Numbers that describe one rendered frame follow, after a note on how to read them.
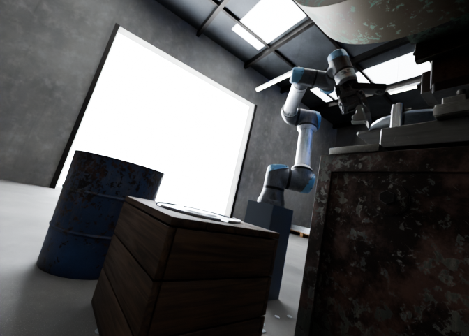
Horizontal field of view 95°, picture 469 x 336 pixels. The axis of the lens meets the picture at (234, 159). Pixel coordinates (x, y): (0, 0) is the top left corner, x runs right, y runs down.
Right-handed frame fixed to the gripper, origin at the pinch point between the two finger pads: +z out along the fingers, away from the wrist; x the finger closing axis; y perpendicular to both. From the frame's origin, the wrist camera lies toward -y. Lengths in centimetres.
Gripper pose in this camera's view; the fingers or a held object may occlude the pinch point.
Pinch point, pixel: (370, 123)
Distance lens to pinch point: 94.0
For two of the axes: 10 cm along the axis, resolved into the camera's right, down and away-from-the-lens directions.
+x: -4.1, -2.8, -8.7
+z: 1.2, 9.2, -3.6
